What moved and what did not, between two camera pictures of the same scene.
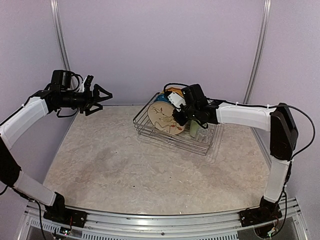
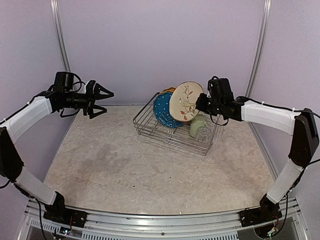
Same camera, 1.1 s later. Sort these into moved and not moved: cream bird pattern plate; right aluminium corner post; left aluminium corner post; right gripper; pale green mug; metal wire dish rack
Moved: right gripper; cream bird pattern plate
Not moved: pale green mug; metal wire dish rack; left aluminium corner post; right aluminium corner post
